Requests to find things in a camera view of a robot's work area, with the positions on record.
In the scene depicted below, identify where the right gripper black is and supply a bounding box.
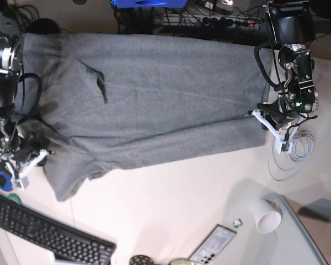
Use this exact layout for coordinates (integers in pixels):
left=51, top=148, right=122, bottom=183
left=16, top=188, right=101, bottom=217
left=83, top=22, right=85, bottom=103
left=13, top=140, right=48, bottom=167

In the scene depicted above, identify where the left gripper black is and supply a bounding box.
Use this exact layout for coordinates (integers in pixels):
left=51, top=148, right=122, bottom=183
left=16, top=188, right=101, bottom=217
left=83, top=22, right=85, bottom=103
left=258, top=100, right=298, bottom=130

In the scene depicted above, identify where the grey t-shirt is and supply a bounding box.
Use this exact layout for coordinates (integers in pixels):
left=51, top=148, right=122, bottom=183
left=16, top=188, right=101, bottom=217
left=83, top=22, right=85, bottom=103
left=19, top=33, right=268, bottom=202

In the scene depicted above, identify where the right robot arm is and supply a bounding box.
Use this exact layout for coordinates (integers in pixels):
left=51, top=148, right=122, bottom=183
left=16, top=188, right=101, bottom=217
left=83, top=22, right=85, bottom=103
left=0, top=1, right=42, bottom=166

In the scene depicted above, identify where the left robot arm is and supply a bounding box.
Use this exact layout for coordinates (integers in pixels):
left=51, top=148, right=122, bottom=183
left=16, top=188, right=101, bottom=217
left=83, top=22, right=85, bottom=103
left=254, top=1, right=318, bottom=130

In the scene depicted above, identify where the blue black tape measure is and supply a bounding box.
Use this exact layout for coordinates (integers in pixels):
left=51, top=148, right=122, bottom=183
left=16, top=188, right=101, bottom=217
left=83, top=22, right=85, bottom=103
left=0, top=161, right=15, bottom=192

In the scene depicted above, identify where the green tape roll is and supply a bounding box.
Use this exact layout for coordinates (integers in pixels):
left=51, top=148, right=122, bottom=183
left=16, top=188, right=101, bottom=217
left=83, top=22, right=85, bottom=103
left=7, top=193, right=22, bottom=205

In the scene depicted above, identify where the black keyboard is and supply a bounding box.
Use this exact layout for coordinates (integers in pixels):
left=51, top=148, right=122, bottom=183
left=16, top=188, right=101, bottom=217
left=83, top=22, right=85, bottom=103
left=0, top=194, right=116, bottom=264

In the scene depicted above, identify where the white paper cup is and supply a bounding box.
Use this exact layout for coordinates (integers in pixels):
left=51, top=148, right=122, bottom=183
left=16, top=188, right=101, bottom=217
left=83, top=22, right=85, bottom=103
left=250, top=199, right=282, bottom=234

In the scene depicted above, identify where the small green white chip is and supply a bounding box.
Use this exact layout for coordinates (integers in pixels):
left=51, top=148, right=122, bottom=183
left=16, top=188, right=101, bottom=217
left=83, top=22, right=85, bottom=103
left=232, top=218, right=243, bottom=228

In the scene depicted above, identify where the smartphone clear case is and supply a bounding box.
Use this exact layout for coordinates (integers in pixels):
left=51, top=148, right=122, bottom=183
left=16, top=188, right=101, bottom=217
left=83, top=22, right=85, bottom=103
left=189, top=224, right=237, bottom=264

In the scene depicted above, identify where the black power strip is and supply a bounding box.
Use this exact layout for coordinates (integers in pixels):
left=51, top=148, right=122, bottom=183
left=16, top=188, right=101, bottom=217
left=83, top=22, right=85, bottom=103
left=155, top=14, right=263, bottom=29

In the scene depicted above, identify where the black gold dotted lid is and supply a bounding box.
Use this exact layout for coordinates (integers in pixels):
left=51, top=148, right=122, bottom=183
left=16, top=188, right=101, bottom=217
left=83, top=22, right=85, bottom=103
left=129, top=255, right=154, bottom=265

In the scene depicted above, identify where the gold round tin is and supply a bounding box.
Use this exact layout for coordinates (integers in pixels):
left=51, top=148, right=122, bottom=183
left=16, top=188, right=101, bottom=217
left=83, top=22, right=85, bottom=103
left=168, top=258, right=195, bottom=265

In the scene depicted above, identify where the blue box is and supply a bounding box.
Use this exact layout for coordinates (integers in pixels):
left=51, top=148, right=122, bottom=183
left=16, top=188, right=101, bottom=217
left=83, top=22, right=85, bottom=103
left=111, top=0, right=188, bottom=8

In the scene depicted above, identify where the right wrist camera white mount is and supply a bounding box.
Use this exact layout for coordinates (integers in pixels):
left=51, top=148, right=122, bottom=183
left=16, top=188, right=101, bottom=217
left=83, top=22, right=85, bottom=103
left=4, top=149, right=54, bottom=192

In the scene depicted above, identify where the white coiled cable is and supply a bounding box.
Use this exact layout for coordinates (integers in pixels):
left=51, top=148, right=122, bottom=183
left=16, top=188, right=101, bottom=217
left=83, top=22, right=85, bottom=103
left=267, top=129, right=316, bottom=182

